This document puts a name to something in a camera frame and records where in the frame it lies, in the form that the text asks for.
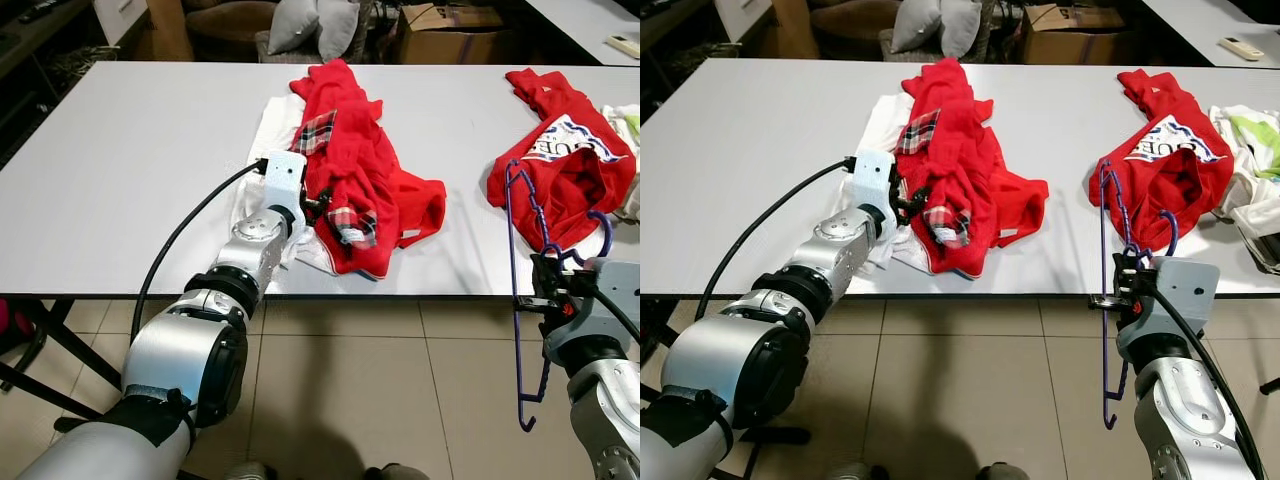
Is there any open brown cardboard box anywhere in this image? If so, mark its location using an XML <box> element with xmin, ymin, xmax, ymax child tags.
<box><xmin>398</xmin><ymin>3</ymin><xmax>523</xmax><ymax>66</ymax></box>
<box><xmin>1020</xmin><ymin>3</ymin><xmax>1141</xmax><ymax>66</ymax></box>

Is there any purple clothes hanger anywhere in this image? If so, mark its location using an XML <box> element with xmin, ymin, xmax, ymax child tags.
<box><xmin>1097</xmin><ymin>160</ymin><xmax>1179</xmax><ymax>429</ymax></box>
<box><xmin>503</xmin><ymin>158</ymin><xmax>614</xmax><ymax>431</ymax></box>

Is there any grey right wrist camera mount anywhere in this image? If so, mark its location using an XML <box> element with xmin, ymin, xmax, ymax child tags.
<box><xmin>545</xmin><ymin>258</ymin><xmax>641</xmax><ymax>366</ymax></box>
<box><xmin>1118</xmin><ymin>255</ymin><xmax>1221</xmax><ymax>363</ymax></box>

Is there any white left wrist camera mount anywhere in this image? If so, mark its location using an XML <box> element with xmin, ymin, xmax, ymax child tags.
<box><xmin>262</xmin><ymin>152</ymin><xmax>309</xmax><ymax>229</ymax></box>
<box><xmin>850</xmin><ymin>150</ymin><xmax>898</xmax><ymax>226</ymax></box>

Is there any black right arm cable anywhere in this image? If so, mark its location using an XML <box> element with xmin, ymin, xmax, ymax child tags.
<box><xmin>1150</xmin><ymin>285</ymin><xmax>1269</xmax><ymax>480</ymax></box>
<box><xmin>565</xmin><ymin>270</ymin><xmax>641</xmax><ymax>346</ymax></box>

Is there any grey pillow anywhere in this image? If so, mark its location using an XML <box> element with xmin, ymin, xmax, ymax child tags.
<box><xmin>890</xmin><ymin>0</ymin><xmax>943</xmax><ymax>53</ymax></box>
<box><xmin>268</xmin><ymin>0</ymin><xmax>321</xmax><ymax>56</ymax></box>
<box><xmin>318</xmin><ymin>0</ymin><xmax>361</xmax><ymax>61</ymax></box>
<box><xmin>940</xmin><ymin>0</ymin><xmax>983</xmax><ymax>59</ymax></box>

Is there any brown wooden board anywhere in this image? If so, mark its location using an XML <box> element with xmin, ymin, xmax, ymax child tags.
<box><xmin>148</xmin><ymin>0</ymin><xmax>196</xmax><ymax>61</ymax></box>
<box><xmin>770</xmin><ymin>0</ymin><xmax>819</xmax><ymax>59</ymax></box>

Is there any red garment with white print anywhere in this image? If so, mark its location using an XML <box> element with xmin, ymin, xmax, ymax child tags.
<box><xmin>1090</xmin><ymin>68</ymin><xmax>1236</xmax><ymax>251</ymax></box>
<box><xmin>486</xmin><ymin>68</ymin><xmax>638</xmax><ymax>251</ymax></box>

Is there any red garment with plaid lining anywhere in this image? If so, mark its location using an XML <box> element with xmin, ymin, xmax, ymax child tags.
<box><xmin>290</xmin><ymin>58</ymin><xmax>448</xmax><ymax>278</ymax></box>
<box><xmin>893</xmin><ymin>58</ymin><xmax>1049</xmax><ymax>278</ymax></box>

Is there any white cloth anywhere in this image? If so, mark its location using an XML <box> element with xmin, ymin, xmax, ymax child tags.
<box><xmin>232</xmin><ymin>95</ymin><xmax>346</xmax><ymax>276</ymax></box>
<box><xmin>860</xmin><ymin>92</ymin><xmax>946</xmax><ymax>276</ymax></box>

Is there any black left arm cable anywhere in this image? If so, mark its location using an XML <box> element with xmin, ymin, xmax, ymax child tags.
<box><xmin>695</xmin><ymin>155</ymin><xmax>859</xmax><ymax>321</ymax></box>
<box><xmin>130</xmin><ymin>160</ymin><xmax>269</xmax><ymax>341</ymax></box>

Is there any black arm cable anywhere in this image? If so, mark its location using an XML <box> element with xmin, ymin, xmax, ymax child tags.
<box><xmin>695</xmin><ymin>155</ymin><xmax>859</xmax><ymax>321</ymax></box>
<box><xmin>1150</xmin><ymin>285</ymin><xmax>1269</xmax><ymax>480</ymax></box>
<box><xmin>565</xmin><ymin>270</ymin><xmax>641</xmax><ymax>346</ymax></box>
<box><xmin>130</xmin><ymin>160</ymin><xmax>269</xmax><ymax>341</ymax></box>

